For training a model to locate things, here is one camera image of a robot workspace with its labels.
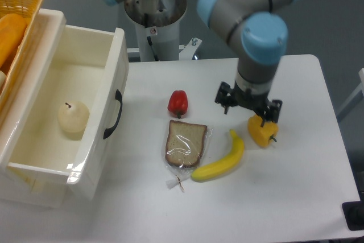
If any pale white pear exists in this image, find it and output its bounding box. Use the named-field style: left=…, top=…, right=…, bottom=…
left=57, top=101, right=90, bottom=133

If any yellow wicker basket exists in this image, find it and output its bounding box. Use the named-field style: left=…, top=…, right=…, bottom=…
left=1, top=0, right=44, bottom=109

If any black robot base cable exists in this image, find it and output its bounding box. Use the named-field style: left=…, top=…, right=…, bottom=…
left=143, top=12, right=159, bottom=62

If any black drawer handle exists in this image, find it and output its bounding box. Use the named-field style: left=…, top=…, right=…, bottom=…
left=103, top=89, right=123, bottom=139

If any white frame at right edge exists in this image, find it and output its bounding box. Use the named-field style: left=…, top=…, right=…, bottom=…
left=336, top=68, right=363, bottom=122

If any white drawer cabinet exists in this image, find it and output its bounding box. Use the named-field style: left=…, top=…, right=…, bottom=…
left=0, top=9, right=94, bottom=209

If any red bell pepper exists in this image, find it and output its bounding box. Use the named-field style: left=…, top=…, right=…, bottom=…
left=167, top=90, right=188, bottom=118

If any orange bread loaf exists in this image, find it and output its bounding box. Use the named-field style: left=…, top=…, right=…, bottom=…
left=1, top=13, right=28, bottom=67

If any black device at table corner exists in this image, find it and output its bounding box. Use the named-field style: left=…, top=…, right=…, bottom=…
left=342, top=201, right=363, bottom=231

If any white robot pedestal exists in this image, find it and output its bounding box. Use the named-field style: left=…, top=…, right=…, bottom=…
left=124, top=0, right=202, bottom=62

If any open white upper drawer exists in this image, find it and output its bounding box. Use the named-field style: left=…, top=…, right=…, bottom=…
left=9, top=26, right=129, bottom=203

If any yellow banana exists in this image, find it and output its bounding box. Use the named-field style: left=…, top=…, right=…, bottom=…
left=191, top=129, right=245, bottom=182

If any bagged bread slice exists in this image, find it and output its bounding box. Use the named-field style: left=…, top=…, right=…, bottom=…
left=163, top=120, right=213, bottom=191

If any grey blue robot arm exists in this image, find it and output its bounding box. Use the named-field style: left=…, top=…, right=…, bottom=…
left=104, top=0, right=297, bottom=123

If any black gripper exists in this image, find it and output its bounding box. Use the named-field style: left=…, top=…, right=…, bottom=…
left=215, top=82, right=283, bottom=127

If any yellow bell pepper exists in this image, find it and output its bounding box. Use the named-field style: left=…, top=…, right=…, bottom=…
left=247, top=114, right=279, bottom=148

